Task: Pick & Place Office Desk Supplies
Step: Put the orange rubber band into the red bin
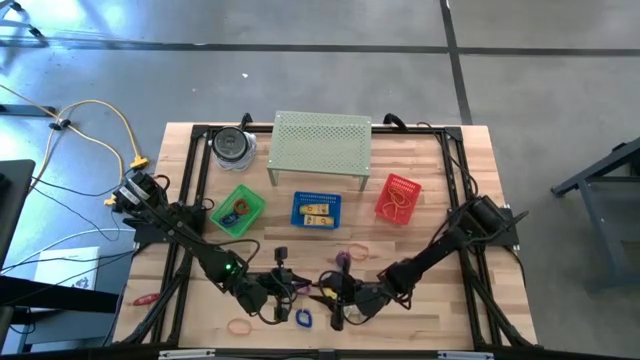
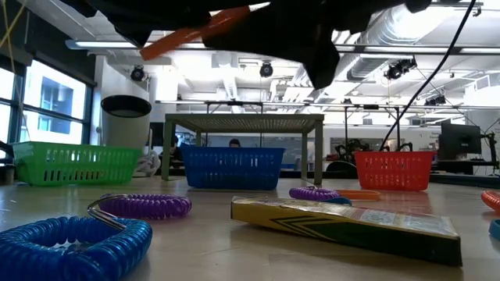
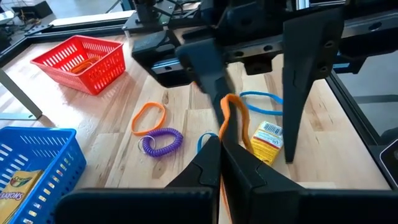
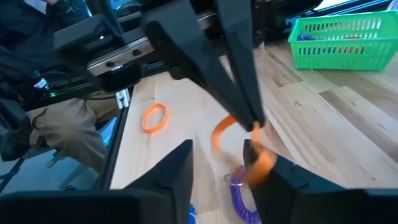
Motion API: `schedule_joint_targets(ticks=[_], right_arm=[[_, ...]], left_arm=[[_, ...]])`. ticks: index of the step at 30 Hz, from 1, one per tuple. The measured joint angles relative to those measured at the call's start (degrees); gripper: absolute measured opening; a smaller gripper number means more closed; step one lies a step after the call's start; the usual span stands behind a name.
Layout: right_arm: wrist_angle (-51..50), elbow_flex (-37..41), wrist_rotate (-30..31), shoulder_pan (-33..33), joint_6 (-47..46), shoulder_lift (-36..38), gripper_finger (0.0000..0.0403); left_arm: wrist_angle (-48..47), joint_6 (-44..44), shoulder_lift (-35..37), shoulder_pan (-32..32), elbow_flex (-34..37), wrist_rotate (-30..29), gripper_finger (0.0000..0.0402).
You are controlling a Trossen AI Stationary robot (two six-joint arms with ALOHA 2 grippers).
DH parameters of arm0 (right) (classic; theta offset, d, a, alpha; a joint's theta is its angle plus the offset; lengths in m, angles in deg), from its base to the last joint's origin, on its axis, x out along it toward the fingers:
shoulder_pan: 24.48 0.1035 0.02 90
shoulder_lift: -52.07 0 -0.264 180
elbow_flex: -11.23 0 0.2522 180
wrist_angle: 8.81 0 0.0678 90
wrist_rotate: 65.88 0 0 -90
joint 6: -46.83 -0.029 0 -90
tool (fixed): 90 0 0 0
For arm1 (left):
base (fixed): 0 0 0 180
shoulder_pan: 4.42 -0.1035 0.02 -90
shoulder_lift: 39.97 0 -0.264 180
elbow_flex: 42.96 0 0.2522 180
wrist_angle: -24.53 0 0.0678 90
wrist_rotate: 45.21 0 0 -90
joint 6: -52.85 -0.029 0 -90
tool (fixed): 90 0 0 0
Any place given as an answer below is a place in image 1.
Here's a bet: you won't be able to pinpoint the black desk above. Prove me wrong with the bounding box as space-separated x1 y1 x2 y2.
0 158 37 266

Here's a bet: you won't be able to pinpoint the blue plastic basket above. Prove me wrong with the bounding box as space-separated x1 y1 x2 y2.
290 190 343 230

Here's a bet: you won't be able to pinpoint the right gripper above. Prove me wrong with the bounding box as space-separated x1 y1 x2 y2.
307 277 365 332

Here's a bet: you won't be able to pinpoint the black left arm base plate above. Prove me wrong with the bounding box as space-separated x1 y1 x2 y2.
122 204 206 246

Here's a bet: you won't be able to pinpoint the silver metal bracket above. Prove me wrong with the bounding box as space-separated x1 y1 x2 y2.
158 349 216 360
437 350 495 360

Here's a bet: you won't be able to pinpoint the white paper sheet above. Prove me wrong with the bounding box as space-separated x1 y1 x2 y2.
33 245 101 291

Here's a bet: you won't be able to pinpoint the green plastic basket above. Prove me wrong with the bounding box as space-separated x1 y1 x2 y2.
209 183 267 239

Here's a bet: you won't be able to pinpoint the red plastic basket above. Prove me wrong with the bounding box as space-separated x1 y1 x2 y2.
374 172 423 225

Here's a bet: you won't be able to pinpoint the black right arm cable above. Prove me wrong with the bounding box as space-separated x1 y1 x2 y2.
416 121 482 202

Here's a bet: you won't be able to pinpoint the yellow extension cable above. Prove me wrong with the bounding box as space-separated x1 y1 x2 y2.
47 98 150 171
0 83 126 208

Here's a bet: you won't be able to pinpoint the dark grey metal table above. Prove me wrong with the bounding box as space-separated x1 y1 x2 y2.
549 135 640 294

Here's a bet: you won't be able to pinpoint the black aluminium table frame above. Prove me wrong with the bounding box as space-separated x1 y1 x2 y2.
112 123 541 360

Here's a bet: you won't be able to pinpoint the white floor cable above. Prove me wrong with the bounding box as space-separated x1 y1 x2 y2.
0 227 137 275

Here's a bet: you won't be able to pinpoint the black desk beam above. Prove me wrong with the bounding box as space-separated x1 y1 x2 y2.
0 273 121 326

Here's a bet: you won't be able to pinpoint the metal stand legs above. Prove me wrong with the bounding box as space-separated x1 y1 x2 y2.
0 0 50 50

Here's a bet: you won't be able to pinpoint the pale green perforated metal shelf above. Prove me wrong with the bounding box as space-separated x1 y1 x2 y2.
267 110 374 192

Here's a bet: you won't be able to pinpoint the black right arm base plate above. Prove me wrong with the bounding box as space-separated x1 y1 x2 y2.
447 207 530 247

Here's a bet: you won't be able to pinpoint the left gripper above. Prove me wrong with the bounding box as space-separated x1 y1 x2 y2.
267 269 314 323

